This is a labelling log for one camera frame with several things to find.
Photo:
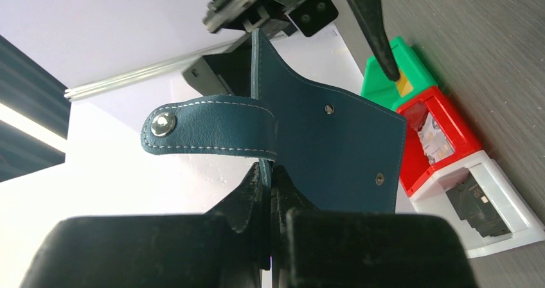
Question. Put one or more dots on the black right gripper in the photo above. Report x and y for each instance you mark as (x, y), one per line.
(228, 72)

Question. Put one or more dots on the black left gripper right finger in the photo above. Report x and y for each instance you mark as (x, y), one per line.
(314, 248)

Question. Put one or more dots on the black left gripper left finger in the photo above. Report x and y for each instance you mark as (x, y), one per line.
(224, 247)

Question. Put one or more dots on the blue leather card holder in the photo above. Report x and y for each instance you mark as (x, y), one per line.
(342, 151)

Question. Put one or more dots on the gold card in green bin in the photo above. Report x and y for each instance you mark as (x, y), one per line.
(404, 86)

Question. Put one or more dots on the cards in red bin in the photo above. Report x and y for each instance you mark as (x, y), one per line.
(434, 142)

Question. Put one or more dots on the black item in white bin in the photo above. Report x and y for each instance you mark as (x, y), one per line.
(471, 204)

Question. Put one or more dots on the white plastic bin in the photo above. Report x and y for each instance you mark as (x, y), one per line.
(525, 226)

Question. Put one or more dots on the red plastic bin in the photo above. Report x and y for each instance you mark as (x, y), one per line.
(415, 168)

